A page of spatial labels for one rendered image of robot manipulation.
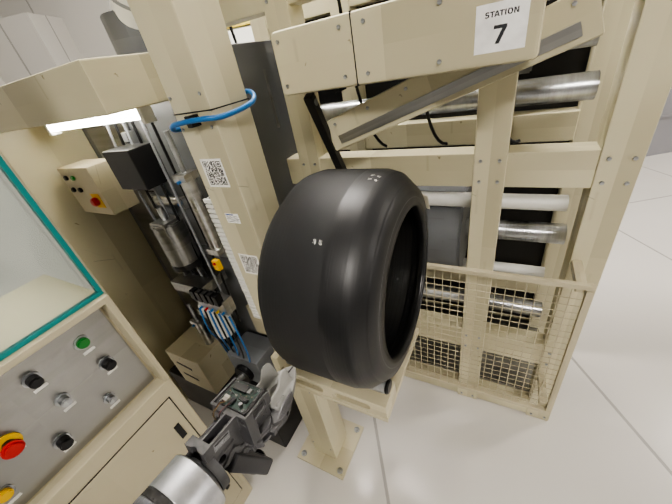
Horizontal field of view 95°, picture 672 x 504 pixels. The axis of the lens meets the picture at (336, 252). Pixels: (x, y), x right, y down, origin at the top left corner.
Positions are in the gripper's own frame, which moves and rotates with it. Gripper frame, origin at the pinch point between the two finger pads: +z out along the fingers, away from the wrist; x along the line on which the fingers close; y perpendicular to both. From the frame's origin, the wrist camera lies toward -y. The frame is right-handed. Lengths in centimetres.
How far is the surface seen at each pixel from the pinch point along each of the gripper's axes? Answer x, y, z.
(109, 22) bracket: 88, 76, 46
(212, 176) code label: 35, 31, 25
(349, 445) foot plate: 24, -116, 52
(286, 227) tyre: 8.9, 22.0, 18.1
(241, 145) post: 28, 38, 30
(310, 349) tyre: 1.0, -1.6, 8.4
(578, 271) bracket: -56, -14, 81
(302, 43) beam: 17, 59, 48
